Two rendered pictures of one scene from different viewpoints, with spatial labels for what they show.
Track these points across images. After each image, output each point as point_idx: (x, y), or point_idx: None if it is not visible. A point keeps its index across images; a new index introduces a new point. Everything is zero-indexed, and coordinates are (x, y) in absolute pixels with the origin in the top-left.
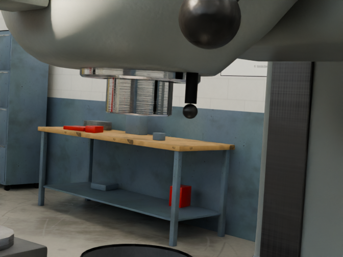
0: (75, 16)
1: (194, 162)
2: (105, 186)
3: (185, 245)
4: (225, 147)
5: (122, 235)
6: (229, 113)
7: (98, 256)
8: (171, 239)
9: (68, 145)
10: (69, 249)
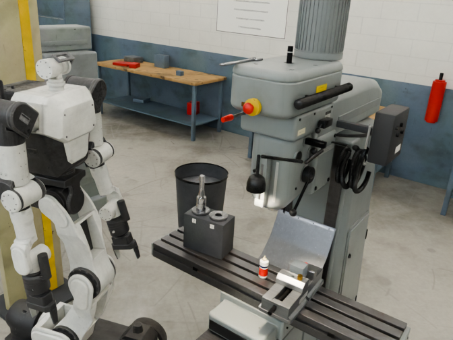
0: (272, 206)
1: (200, 86)
2: (143, 100)
3: (200, 139)
4: (221, 79)
5: (161, 135)
6: (222, 56)
7: (180, 170)
8: (192, 137)
9: (110, 69)
10: (134, 148)
